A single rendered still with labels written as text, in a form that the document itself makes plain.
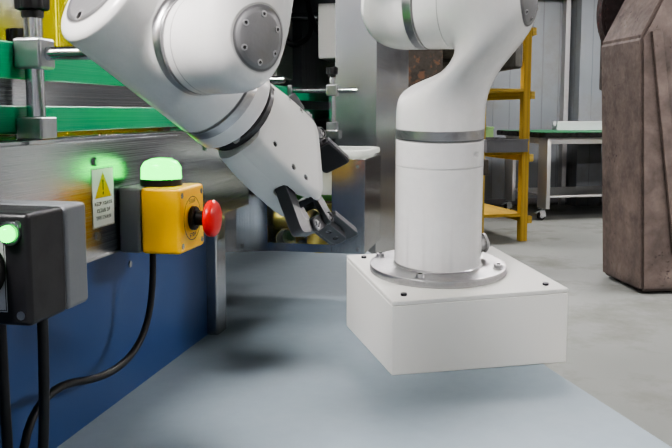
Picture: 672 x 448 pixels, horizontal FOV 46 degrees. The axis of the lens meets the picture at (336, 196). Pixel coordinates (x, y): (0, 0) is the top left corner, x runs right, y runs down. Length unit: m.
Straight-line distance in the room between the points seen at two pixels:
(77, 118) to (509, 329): 0.58
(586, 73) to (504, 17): 8.50
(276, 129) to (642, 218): 4.39
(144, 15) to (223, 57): 0.07
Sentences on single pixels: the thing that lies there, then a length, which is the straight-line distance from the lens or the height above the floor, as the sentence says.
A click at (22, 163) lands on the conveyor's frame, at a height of 1.03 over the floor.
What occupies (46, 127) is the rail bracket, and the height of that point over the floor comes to 1.06.
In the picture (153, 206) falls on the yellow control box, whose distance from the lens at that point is 0.86.
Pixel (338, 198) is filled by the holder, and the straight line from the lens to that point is 1.30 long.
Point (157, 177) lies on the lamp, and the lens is 0.87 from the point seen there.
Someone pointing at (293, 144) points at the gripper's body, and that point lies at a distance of 0.71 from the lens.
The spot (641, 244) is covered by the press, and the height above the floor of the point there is 0.30.
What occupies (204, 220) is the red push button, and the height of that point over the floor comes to 0.96.
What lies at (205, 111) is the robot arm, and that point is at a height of 1.07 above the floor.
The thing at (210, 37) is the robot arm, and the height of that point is 1.12.
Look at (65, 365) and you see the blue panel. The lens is 0.85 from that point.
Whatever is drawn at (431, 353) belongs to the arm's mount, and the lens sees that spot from 1.02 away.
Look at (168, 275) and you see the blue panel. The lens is 1.06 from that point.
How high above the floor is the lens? 1.07
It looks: 6 degrees down
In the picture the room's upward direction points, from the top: straight up
